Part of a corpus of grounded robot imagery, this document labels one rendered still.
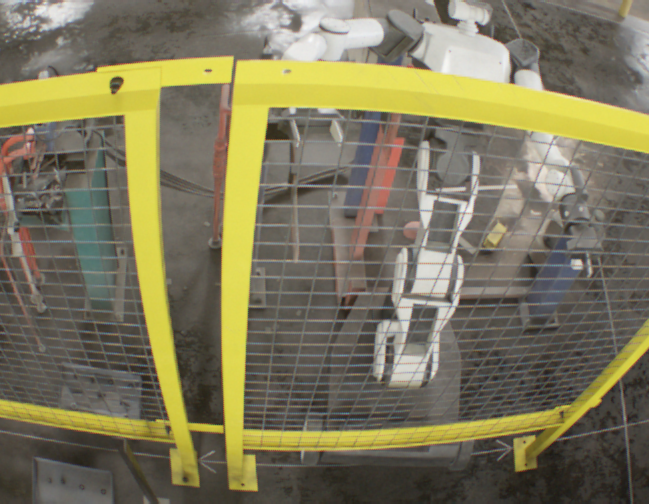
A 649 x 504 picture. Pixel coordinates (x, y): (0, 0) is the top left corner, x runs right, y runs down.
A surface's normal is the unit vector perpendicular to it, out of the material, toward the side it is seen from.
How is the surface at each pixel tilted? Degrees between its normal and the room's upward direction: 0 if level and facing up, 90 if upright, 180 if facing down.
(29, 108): 0
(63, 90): 90
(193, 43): 0
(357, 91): 0
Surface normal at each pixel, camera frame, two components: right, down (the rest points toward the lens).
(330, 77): 0.06, 0.85
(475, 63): 0.18, 0.44
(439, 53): -0.55, 0.20
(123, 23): 0.12, -0.53
